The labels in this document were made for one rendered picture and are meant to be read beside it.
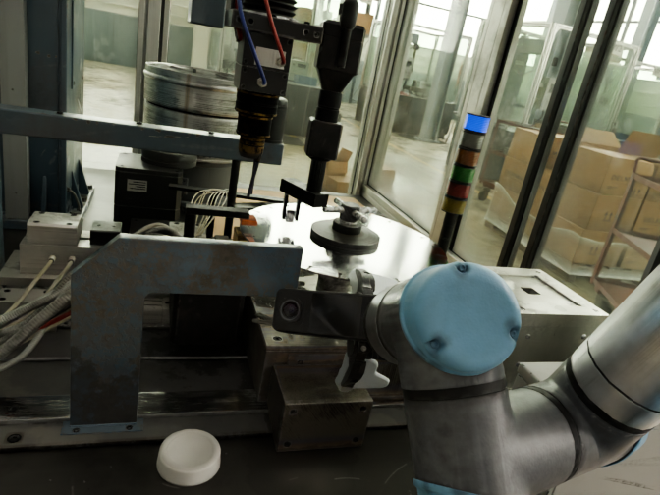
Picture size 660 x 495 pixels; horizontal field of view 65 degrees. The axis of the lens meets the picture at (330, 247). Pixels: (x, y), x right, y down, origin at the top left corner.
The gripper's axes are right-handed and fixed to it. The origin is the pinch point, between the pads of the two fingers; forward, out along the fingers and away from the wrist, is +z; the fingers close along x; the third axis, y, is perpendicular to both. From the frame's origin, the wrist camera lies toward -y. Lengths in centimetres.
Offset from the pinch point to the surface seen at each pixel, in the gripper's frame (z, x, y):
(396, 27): 85, 107, 20
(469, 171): 20.9, 33.6, 23.9
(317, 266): 0.3, 7.5, -4.4
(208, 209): 5.5, 14.0, -20.3
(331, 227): 11.3, 15.9, -1.9
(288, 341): 3.1, -2.6, -6.6
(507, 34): 33, 73, 35
